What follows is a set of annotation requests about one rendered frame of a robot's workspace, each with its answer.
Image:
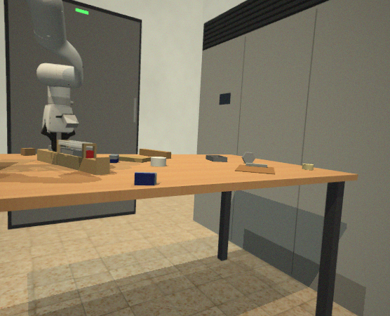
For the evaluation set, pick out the brown wooden batten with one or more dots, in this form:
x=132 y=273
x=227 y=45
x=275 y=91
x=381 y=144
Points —
x=155 y=153

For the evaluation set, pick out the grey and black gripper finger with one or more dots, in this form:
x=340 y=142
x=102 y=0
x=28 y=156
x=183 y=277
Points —
x=52 y=137
x=64 y=136

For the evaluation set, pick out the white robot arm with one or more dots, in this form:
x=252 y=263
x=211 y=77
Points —
x=49 y=29

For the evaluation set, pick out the short grey cylinder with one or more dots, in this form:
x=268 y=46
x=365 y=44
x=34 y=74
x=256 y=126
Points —
x=158 y=161

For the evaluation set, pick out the small brown wooden block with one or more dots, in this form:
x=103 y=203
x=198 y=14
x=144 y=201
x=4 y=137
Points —
x=28 y=151

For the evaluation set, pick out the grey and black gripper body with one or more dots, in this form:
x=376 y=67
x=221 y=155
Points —
x=54 y=124

